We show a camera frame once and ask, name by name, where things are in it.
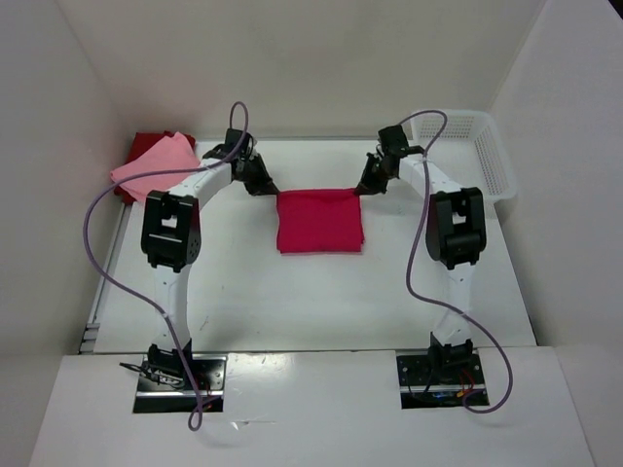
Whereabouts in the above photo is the magenta t shirt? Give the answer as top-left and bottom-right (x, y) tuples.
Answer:
(275, 188), (365, 254)

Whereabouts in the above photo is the light pink t shirt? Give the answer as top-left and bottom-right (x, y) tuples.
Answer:
(109, 130), (203, 200)

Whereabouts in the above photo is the dark red t shirt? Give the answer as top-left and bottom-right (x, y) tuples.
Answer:
(112, 129), (197, 205)

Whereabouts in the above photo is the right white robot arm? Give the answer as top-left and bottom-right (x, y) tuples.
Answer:
(355, 146), (487, 382)

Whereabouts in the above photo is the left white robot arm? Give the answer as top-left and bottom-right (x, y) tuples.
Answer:
(141, 146), (278, 389)

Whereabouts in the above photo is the white plastic basket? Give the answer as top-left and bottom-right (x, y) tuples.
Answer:
(410, 109), (517, 203)

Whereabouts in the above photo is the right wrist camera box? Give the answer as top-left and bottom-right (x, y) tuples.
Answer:
(378, 125), (424, 159)

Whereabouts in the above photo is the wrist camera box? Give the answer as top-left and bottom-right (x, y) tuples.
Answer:
(378, 125), (424, 159)
(202, 128), (255, 162)

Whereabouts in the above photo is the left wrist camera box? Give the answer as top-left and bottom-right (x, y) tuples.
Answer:
(202, 128), (255, 162)

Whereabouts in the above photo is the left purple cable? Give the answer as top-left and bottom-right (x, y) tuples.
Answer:
(82, 100), (254, 433)

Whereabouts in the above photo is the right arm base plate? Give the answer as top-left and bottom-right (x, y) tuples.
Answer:
(395, 350), (490, 410)

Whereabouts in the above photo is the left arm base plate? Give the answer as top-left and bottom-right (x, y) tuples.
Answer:
(122, 354), (228, 414)

